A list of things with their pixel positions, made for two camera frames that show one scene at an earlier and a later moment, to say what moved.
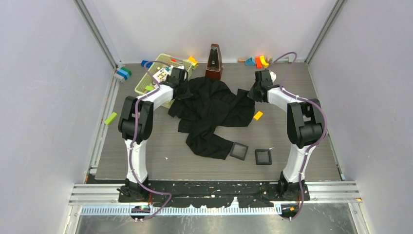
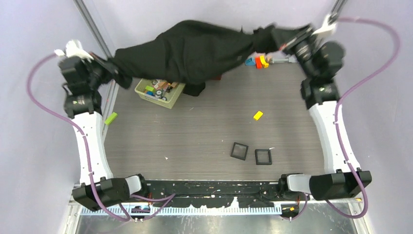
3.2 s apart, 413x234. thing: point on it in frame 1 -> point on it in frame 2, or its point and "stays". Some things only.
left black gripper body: x=185 y=92 -> x=98 y=76
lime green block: x=111 y=118 stays
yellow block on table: x=257 y=115 stays
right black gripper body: x=253 y=93 -> x=299 y=45
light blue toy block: x=250 y=61 stays
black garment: x=212 y=104 -> x=192 y=52
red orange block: x=258 y=62 stays
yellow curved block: x=265 y=65 stays
